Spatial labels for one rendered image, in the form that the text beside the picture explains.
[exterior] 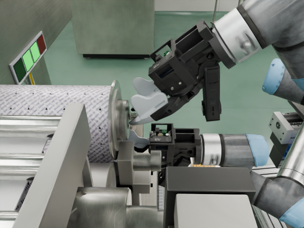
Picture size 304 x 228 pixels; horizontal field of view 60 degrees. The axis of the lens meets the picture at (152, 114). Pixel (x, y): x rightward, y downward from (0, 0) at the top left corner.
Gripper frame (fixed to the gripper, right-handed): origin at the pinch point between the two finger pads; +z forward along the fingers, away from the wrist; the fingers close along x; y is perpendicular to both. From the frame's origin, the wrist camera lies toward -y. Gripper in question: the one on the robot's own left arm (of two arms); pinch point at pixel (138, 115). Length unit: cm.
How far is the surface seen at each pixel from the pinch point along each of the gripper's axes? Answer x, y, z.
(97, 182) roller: 15.0, 2.7, 4.7
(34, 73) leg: -75, 10, 66
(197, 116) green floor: -153, -123, 47
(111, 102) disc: 5.4, 7.9, -1.5
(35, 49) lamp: -40, 19, 31
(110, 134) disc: 8.8, 4.9, 0.9
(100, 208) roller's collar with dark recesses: 27.5, 10.2, -6.9
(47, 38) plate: -54, 18, 33
